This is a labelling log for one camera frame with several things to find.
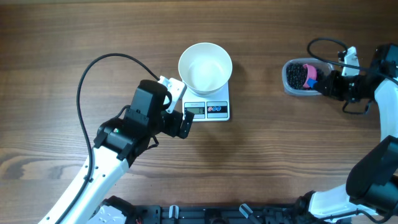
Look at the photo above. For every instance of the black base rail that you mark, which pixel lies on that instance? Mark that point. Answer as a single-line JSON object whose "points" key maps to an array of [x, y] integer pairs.
{"points": [[214, 214]]}

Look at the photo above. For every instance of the clear plastic container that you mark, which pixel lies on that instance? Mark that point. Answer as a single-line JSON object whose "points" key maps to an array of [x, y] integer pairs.
{"points": [[326, 68]]}

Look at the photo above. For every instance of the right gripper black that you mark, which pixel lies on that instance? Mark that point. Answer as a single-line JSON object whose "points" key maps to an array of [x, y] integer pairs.
{"points": [[327, 86]]}

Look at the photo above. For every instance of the pink scoop with blue handle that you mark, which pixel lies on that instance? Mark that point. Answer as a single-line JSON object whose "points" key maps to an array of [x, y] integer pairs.
{"points": [[311, 77]]}

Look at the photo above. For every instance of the white bowl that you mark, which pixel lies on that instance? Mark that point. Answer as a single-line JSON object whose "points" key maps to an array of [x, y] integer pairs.
{"points": [[205, 68]]}

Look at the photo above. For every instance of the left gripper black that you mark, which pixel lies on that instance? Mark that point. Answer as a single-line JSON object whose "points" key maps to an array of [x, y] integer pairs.
{"points": [[181, 125]]}

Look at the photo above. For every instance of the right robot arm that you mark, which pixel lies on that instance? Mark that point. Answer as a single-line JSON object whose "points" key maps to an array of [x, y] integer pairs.
{"points": [[371, 186]]}

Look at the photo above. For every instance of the white digital kitchen scale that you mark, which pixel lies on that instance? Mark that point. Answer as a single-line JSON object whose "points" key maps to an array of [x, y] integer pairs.
{"points": [[212, 107]]}

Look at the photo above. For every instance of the black beans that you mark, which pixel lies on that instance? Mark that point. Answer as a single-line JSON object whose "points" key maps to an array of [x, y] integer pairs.
{"points": [[296, 74]]}

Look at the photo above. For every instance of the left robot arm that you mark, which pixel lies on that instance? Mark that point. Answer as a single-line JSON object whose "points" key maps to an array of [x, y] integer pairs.
{"points": [[119, 141]]}

